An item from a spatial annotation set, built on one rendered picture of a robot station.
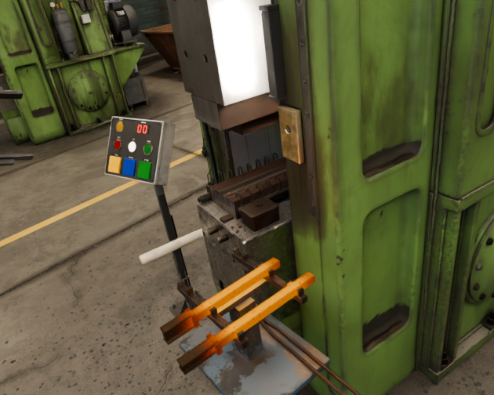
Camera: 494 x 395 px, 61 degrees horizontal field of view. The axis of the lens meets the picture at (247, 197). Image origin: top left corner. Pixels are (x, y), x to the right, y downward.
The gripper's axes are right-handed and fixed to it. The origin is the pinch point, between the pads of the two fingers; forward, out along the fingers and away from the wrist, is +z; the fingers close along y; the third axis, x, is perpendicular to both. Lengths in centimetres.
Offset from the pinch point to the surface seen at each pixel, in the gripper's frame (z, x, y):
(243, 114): 71, -16, -7
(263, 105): 79, -14, -10
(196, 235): 81, -86, 29
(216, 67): 56, -5, -19
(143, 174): 58, -79, -2
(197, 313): 35, -6, 50
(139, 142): 59, -80, -17
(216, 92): 59, -12, -13
